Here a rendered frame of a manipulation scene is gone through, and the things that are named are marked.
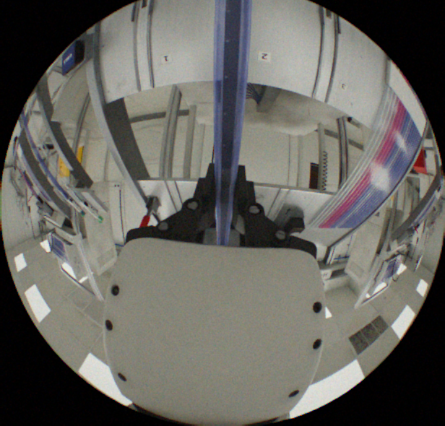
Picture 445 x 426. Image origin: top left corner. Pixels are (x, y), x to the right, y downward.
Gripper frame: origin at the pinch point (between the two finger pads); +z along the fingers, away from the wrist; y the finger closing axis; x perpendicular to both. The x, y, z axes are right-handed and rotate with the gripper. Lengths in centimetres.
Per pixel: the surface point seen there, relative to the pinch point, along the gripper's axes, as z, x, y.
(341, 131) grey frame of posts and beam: 50, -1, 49
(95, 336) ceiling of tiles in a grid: -98, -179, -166
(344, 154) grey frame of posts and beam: 43, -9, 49
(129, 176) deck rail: 11.9, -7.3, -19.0
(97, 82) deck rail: 9.0, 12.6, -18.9
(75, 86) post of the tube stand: 18.3, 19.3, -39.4
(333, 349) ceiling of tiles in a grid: -89, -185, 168
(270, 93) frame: 44.9, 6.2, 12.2
